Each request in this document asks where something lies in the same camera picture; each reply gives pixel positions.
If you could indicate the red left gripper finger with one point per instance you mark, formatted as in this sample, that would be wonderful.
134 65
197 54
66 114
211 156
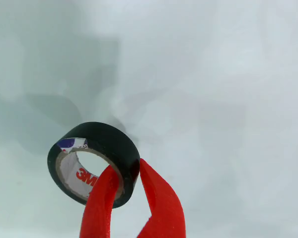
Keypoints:
99 208

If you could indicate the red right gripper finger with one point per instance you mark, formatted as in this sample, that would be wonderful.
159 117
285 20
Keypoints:
164 210

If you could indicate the black tape roll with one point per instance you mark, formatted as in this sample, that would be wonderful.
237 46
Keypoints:
106 138

